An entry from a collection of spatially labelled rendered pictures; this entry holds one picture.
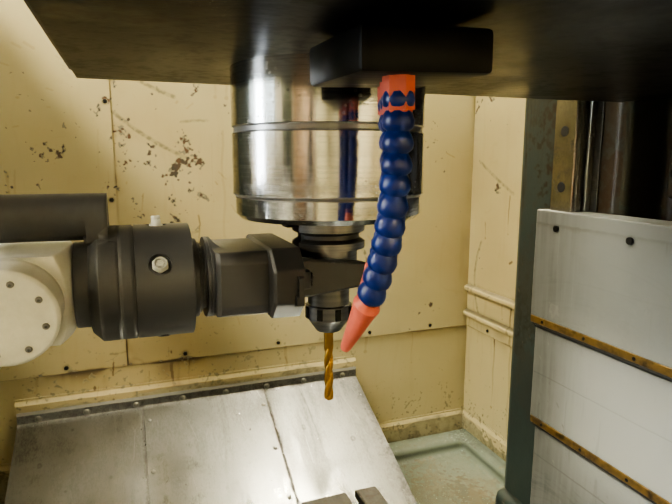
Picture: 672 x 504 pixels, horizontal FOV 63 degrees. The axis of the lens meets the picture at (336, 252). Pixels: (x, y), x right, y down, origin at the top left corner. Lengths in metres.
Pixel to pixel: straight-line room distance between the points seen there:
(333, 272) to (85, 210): 0.19
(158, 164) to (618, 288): 1.07
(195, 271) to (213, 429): 1.11
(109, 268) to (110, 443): 1.13
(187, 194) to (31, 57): 0.45
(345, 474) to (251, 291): 1.08
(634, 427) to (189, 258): 0.62
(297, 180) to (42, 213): 0.18
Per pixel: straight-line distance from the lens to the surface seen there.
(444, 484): 1.72
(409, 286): 1.69
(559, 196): 0.88
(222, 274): 0.42
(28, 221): 0.43
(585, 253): 0.84
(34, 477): 1.50
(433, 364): 1.82
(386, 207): 0.30
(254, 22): 0.32
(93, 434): 1.55
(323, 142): 0.40
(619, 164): 0.86
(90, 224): 0.43
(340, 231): 0.45
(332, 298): 0.47
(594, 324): 0.84
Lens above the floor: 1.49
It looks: 10 degrees down
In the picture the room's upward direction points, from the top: straight up
